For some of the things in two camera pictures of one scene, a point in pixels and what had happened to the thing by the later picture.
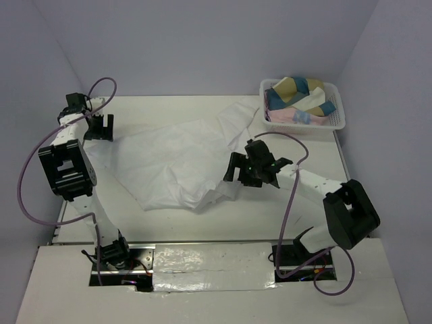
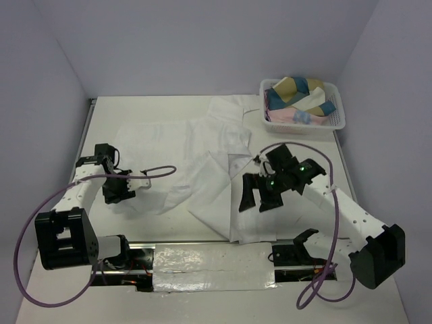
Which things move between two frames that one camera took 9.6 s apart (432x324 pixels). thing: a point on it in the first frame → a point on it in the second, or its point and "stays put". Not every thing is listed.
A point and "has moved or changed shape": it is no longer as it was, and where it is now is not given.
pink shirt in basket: x=292 y=115 stays put
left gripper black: x=104 y=133 → x=122 y=194
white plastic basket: x=337 y=120 stays put
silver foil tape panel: x=181 y=267 stays put
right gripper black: x=239 y=160 → x=254 y=180
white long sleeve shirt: x=182 y=165 has moved or changed shape
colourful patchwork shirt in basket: x=306 y=94 stays put
